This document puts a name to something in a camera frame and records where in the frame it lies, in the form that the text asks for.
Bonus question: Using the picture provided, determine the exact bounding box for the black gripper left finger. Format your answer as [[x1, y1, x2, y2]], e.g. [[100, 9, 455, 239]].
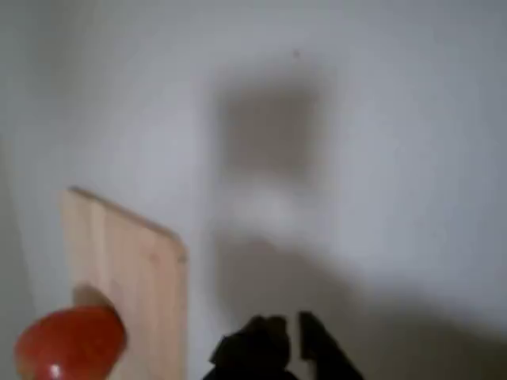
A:
[[202, 314, 293, 380]]

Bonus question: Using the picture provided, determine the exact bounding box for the wooden cutting board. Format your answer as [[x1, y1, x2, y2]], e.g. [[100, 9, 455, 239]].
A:
[[59, 185, 189, 380]]

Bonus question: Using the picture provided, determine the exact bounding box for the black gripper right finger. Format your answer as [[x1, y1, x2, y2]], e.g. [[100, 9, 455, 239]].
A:
[[298, 310, 364, 380]]

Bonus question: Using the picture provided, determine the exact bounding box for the red apple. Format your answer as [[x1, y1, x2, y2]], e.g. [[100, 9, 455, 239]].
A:
[[13, 306, 128, 380]]

